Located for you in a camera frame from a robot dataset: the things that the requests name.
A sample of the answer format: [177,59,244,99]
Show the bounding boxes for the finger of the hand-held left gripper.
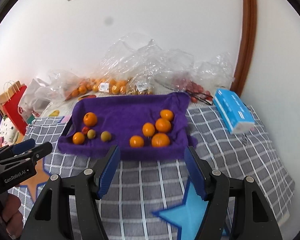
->
[0,140,36,160]
[0,142,53,167]

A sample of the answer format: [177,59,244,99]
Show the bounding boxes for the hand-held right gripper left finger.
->
[20,145,121,240]

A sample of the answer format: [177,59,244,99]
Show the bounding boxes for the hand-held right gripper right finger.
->
[184,146,283,240]

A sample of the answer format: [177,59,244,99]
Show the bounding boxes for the black tray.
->
[64,116,74,137]

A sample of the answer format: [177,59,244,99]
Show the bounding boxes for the small orange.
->
[129,135,144,148]
[151,133,170,147]
[160,109,174,121]
[142,122,156,137]
[72,132,86,145]
[155,118,172,133]

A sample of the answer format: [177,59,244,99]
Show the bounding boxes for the large orange with stem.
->
[83,112,98,127]

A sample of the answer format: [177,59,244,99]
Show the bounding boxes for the purple towel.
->
[57,92,197,161]

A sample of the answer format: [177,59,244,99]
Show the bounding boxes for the person's left hand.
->
[1,195,23,239]

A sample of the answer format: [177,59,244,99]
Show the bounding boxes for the white patterned pillow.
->
[0,116,19,143]

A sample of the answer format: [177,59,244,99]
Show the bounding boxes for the red paper bag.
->
[2,81,28,135]

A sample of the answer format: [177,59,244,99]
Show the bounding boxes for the grey checkered blanket with stars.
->
[9,105,295,240]

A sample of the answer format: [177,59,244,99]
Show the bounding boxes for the white printed bed sheet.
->
[40,95,83,120]

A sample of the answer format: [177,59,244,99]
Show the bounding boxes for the white plastic bag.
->
[18,78,53,118]

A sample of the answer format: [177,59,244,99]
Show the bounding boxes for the crumpled clear bag of tangerines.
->
[49,69,95,101]

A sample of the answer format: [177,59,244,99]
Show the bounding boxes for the blue tissue pack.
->
[212,89,255,134]

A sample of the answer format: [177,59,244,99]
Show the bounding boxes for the black eyeglasses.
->
[190,92,213,105]

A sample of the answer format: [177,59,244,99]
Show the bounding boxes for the clear bag of oranges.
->
[90,34,133,95]

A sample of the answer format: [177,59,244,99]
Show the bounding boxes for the clear bag of yellow fruit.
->
[126,55,155,96]

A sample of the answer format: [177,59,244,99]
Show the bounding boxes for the clear bag of cherry tomatoes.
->
[165,51,235,104]

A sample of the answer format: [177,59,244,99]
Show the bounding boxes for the brown wooden door frame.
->
[231,0,257,98]

